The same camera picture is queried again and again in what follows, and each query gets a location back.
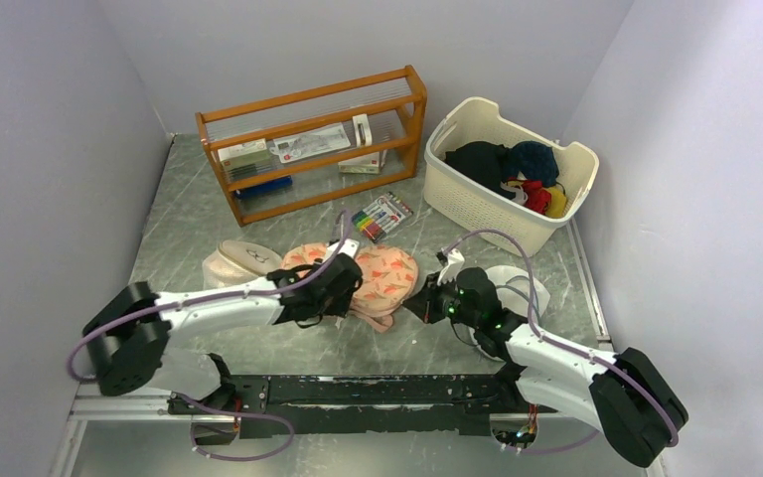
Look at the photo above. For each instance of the white paper sheet on shelf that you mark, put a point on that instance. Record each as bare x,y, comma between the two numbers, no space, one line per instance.
310,143

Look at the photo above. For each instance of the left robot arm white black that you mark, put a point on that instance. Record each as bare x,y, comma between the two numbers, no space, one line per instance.
135,340

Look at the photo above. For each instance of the pack of coloured markers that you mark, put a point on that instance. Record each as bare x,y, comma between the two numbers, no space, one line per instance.
384,214

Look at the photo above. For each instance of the white upright item on shelf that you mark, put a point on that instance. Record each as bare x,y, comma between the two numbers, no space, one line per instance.
362,129

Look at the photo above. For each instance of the yellow garment in basket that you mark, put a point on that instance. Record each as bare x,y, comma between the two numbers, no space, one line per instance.
557,202

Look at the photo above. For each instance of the orange wooden shelf rack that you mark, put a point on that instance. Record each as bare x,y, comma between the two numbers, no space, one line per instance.
395,102

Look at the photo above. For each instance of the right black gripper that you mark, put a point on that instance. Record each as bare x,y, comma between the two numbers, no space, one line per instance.
423,303

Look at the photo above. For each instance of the white red box left shelf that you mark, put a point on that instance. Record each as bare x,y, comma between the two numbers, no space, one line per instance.
246,160

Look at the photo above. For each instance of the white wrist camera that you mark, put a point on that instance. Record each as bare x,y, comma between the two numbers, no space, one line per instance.
348,247
452,261

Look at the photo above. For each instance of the cream plastic laundry basket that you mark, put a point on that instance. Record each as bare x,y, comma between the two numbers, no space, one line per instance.
473,206

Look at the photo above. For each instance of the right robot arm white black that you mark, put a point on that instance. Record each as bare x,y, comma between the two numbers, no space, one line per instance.
621,395

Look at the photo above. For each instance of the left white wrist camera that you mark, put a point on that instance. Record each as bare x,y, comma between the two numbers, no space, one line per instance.
348,247

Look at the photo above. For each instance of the blue item on lower shelf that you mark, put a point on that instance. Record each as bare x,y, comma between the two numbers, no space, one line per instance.
264,188

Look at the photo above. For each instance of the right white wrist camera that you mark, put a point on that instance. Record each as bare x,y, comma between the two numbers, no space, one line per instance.
452,261

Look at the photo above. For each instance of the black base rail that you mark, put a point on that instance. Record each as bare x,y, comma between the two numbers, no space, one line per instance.
272,405

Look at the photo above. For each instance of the dark blue garment in basket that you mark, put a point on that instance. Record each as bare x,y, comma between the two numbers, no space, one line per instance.
534,160

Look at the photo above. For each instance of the beige round mesh laundry bag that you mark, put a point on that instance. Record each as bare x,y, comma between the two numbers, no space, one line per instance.
236,262

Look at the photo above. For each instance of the black garment in basket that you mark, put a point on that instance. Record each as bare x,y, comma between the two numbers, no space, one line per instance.
481,162

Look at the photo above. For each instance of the red garment in basket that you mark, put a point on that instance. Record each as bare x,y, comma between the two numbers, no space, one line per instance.
530,194

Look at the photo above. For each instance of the white box on shelf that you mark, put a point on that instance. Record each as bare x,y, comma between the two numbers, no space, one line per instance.
367,164

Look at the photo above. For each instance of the white round mesh laundry bag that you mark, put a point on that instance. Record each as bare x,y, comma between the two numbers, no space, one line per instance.
513,288

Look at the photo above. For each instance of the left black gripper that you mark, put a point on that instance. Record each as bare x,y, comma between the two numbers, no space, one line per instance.
342,305

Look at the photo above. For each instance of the pink floral mesh laundry bag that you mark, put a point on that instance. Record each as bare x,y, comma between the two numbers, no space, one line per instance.
389,277

